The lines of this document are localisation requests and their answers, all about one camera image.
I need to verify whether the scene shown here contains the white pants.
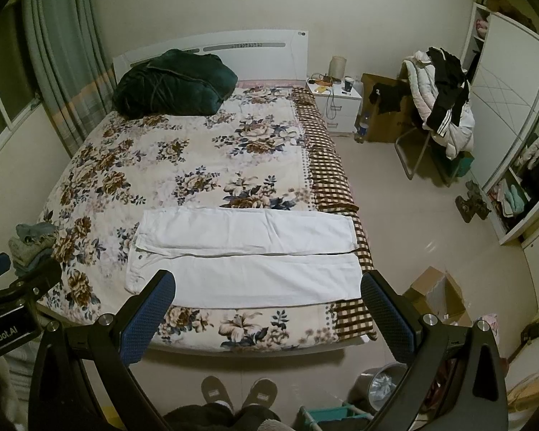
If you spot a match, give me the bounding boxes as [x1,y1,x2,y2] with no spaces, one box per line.
[125,206,362,309]

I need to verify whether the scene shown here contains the stack of folded clothes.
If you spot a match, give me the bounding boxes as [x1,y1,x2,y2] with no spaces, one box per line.
[8,222,58,277]

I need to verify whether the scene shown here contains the metal trash bin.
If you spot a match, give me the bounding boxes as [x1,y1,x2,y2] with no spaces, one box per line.
[349,363,407,414]

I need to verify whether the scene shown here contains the open cardboard box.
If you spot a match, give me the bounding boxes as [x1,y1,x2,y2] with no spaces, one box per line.
[403,267,472,327]

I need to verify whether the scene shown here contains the teal plastic rack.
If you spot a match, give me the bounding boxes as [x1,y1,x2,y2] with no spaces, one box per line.
[294,402,373,431]

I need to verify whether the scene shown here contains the left grey slipper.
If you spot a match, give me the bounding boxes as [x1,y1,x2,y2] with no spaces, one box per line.
[201,376,234,412]

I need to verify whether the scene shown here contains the grey slipper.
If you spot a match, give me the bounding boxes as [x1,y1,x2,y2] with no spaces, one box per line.
[242,377,278,409]
[201,376,234,412]

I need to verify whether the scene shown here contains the dark shoes on floor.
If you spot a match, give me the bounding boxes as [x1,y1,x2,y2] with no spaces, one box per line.
[455,180,491,223]

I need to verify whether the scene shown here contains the right grey slipper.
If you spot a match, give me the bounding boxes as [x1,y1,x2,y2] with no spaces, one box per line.
[242,377,278,409]

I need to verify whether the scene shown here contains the checkered brown bed sheet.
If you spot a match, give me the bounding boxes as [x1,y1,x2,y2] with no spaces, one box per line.
[291,87,378,342]

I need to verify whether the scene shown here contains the white puffer jacket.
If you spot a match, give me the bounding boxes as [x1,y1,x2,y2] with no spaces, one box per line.
[402,47,475,159]

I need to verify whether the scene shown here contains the green curtain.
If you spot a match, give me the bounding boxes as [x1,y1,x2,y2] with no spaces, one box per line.
[22,0,116,155]

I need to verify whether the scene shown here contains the brown cardboard box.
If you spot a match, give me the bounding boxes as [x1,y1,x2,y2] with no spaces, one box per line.
[360,73,415,143]

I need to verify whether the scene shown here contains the plastic water bottle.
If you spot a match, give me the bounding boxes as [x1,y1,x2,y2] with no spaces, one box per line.
[357,114,370,141]

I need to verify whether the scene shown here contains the dark green blanket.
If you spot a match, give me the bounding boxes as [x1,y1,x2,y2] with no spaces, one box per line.
[112,49,238,119]

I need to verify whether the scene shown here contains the floral bedspread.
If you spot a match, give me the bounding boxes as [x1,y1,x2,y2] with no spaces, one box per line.
[41,86,316,324]

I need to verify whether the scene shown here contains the folding chair with clothes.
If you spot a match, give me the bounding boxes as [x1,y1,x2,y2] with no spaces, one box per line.
[394,59,466,187]

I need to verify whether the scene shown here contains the black striped garment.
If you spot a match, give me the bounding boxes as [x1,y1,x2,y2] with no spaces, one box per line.
[425,47,469,137]

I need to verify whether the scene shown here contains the white nightstand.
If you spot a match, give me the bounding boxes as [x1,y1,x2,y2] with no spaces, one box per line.
[305,78,362,133]

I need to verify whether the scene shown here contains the white wardrobe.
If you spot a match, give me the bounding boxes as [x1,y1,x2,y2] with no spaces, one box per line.
[461,0,539,243]

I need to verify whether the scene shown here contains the dark mug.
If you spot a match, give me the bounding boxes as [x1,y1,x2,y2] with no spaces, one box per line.
[344,77,355,92]

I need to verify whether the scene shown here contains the beige table lamp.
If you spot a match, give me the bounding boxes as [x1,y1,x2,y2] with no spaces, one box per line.
[328,56,346,82]

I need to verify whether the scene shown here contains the white headboard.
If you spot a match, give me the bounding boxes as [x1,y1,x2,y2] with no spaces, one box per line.
[112,29,308,81]

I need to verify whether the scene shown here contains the window with white frame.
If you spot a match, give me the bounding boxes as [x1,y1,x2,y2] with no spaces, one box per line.
[0,0,40,149]

